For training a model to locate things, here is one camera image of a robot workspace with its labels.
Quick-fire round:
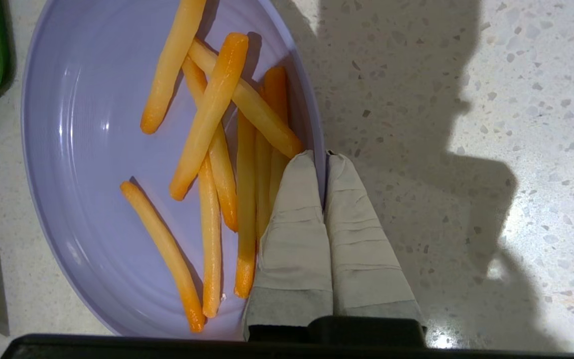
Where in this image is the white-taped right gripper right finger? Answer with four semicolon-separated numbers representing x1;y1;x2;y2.
323;151;427;334

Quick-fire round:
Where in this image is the purple plate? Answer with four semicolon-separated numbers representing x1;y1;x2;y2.
20;0;328;343

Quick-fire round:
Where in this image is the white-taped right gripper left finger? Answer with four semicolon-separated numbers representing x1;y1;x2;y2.
242;151;335;343

